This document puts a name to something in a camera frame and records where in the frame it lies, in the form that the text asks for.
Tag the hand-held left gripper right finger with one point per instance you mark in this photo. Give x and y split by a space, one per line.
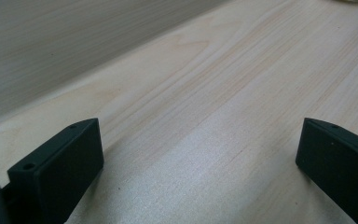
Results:
338 161

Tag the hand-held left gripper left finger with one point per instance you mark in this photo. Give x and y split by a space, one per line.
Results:
62 168

